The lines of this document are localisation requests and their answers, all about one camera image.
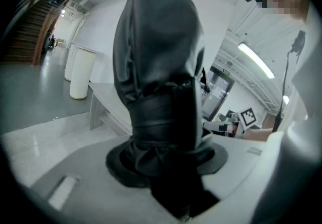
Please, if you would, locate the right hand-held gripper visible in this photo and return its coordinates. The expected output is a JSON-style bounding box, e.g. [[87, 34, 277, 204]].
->
[[203, 108, 258, 139]]

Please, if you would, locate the person's right forearm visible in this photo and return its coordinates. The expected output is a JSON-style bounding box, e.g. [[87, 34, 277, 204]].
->
[[243, 127, 274, 142]]

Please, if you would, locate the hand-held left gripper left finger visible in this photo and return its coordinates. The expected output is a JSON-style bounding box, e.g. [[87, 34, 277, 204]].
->
[[30, 137, 177, 224]]

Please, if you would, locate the person's white shirt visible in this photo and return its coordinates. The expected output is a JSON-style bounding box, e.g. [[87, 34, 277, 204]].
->
[[291, 1, 322, 120]]

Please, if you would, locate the long ceiling light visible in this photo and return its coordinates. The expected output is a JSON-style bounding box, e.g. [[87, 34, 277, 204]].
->
[[237, 41, 275, 79]]

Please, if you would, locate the black wheeled chair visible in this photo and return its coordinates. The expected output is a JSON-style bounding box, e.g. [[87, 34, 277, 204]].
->
[[46, 33, 58, 48]]

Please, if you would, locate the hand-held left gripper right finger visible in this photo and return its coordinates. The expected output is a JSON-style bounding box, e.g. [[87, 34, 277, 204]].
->
[[198, 139, 267, 201]]

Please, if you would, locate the dark wooden staircase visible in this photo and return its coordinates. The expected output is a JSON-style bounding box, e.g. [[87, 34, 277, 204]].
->
[[0, 0, 73, 66]]

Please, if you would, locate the grey wooden desk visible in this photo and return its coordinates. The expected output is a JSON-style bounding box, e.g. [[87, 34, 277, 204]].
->
[[88, 82, 134, 137]]

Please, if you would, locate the black hanging cable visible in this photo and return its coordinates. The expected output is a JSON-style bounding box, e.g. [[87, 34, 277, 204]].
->
[[271, 30, 307, 133]]

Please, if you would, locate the white ribbed cylinder pedestal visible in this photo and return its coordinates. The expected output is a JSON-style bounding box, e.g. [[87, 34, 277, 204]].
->
[[69, 48, 96, 100]]

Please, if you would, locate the black glass double door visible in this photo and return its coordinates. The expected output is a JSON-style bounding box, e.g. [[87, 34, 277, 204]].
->
[[201, 66, 236, 121]]

